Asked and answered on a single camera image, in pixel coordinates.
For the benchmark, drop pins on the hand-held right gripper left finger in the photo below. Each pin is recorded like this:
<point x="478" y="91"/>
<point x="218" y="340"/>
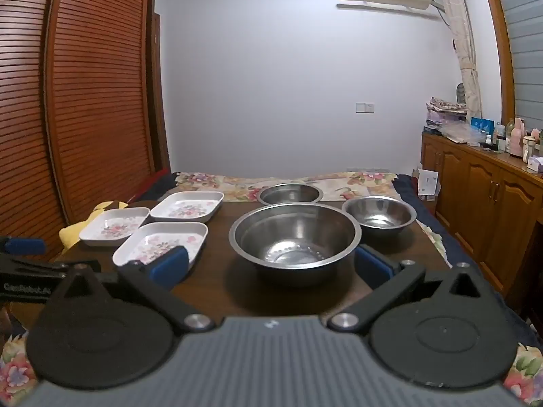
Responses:
<point x="169" y="266"/>

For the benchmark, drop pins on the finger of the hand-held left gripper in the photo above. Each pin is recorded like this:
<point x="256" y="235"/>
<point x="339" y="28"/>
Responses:
<point x="34" y="268"/>
<point x="21" y="246"/>

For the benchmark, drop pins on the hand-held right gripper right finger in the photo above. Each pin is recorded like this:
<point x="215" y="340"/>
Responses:
<point x="373" y="268"/>

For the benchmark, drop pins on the floral white rectangular plate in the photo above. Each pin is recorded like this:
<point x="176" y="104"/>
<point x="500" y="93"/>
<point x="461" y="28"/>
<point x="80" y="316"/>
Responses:
<point x="148" y="243"/>
<point x="186" y="207"/>
<point x="112" y="227"/>

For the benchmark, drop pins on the small stainless steel bowl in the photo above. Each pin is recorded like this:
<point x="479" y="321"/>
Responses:
<point x="288" y="194"/>
<point x="377" y="216"/>

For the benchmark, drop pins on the large stainless steel bowl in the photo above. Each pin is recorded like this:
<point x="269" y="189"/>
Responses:
<point x="292" y="241"/>

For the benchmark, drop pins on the red and dark cloth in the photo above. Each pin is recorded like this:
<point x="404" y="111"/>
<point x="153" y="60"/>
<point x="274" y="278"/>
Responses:
<point x="157" y="186"/>

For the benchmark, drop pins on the dark blue blanket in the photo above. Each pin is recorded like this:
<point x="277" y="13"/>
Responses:
<point x="466" y="271"/>

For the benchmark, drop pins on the white cardboard box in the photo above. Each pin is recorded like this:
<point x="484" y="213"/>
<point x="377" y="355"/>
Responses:
<point x="427" y="183"/>

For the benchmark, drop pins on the floral bedsheet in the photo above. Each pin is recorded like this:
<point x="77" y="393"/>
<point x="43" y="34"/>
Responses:
<point x="237" y="182"/>

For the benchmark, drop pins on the wooden sideboard cabinet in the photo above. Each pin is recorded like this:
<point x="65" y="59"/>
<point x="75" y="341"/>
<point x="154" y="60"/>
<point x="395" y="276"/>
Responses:
<point x="488" y="203"/>

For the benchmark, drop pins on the clear plastic bag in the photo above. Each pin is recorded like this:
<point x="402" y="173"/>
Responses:
<point x="462" y="133"/>

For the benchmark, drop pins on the wooden louvered wardrobe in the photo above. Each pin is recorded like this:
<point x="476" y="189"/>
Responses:
<point x="85" y="93"/>

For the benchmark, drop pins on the blue box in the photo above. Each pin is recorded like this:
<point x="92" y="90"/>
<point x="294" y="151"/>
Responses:
<point x="482" y="124"/>

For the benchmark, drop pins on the green bottle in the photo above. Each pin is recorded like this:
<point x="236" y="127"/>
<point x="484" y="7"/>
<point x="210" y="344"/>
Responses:
<point x="510" y="133"/>

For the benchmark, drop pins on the pink bottle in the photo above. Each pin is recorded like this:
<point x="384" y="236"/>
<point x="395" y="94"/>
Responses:
<point x="517" y="140"/>

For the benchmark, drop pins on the pale lilac box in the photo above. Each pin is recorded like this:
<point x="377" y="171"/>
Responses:
<point x="536" y="164"/>

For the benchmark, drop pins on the white jar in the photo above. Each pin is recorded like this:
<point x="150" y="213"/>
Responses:
<point x="528" y="150"/>

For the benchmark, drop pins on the small grey fan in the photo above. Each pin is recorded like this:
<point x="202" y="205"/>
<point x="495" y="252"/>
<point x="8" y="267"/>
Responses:
<point x="460" y="92"/>

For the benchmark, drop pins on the beige patterned curtain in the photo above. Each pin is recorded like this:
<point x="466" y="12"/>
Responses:
<point x="460" y="42"/>

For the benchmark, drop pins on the grey window blinds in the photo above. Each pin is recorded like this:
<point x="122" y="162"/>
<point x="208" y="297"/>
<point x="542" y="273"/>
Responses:
<point x="526" y="42"/>

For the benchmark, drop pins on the white wall switch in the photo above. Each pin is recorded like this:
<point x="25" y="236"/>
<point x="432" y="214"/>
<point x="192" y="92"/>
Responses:
<point x="365" y="107"/>

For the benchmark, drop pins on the wooden window frame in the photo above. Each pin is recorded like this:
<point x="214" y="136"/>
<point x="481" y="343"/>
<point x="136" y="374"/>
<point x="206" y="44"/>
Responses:
<point x="500" y="51"/>

